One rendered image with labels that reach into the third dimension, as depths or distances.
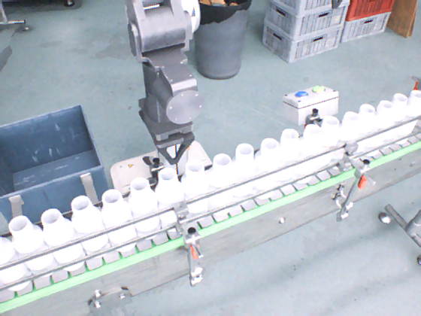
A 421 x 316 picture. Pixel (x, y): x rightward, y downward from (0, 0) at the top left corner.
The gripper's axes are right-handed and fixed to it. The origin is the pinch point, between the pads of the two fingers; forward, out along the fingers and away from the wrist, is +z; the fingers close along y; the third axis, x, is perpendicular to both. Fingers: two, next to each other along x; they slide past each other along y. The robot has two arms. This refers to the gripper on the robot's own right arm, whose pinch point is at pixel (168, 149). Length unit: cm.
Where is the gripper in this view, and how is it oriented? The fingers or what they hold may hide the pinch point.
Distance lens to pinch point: 70.5
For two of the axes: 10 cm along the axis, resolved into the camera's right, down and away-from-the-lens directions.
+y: 4.2, 6.6, -6.2
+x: 9.1, -2.9, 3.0
